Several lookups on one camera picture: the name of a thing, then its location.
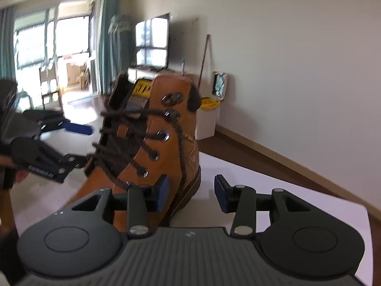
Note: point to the white trash bin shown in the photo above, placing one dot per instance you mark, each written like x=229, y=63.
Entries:
x=205, y=125

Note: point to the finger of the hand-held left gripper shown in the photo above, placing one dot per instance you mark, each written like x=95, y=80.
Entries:
x=79, y=129
x=71, y=161

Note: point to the wooden chair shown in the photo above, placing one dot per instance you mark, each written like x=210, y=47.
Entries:
x=47, y=74

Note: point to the person's left forearm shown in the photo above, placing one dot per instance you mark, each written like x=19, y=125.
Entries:
x=6, y=208

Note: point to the flat screen television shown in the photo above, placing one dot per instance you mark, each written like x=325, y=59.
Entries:
x=151, y=41

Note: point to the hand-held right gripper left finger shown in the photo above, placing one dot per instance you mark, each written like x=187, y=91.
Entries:
x=163, y=193

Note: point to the dark brown shoelace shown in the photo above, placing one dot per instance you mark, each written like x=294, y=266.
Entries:
x=140, y=113

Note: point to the plain cardboard box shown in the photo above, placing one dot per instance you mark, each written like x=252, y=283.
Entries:
x=74, y=76

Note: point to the yellow trash bag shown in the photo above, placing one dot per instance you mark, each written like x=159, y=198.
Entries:
x=208, y=105

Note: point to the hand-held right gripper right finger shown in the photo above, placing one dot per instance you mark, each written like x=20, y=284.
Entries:
x=221, y=195

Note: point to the sliding glass door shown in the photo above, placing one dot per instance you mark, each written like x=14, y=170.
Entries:
x=71, y=29

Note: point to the white wooden tv cabinet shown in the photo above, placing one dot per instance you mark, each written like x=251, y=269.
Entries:
x=140, y=74

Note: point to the person's left hand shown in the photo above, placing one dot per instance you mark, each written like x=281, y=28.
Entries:
x=20, y=175

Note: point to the wooden broom stick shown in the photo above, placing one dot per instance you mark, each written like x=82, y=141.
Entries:
x=203, y=62

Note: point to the tan leather boot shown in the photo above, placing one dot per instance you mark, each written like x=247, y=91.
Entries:
x=166, y=155

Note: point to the covered standing air conditioner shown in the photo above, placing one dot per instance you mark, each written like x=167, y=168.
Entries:
x=123, y=50

